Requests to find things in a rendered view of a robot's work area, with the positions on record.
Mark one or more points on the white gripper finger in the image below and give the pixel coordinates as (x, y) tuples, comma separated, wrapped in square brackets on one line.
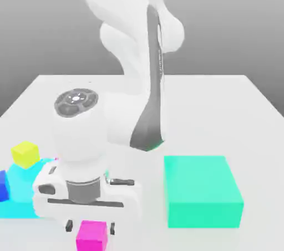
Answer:
[(69, 225), (112, 228)]

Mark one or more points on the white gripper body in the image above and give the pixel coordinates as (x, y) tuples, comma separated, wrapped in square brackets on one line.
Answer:
[(131, 204)]

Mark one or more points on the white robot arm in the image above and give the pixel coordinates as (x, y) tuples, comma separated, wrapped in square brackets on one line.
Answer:
[(124, 33)]

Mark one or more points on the small magenta cube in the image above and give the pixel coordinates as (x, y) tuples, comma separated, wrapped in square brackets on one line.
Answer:
[(91, 236)]

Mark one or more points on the small blue cube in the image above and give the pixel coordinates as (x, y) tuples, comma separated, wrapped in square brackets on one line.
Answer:
[(3, 186)]

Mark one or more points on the small yellow cube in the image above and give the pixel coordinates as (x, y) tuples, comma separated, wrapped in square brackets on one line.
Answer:
[(25, 154)]

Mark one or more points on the large cyan box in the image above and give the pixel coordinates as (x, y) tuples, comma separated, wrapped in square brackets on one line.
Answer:
[(20, 189)]

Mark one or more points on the large green box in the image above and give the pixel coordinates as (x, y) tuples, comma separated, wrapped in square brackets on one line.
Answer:
[(199, 189)]

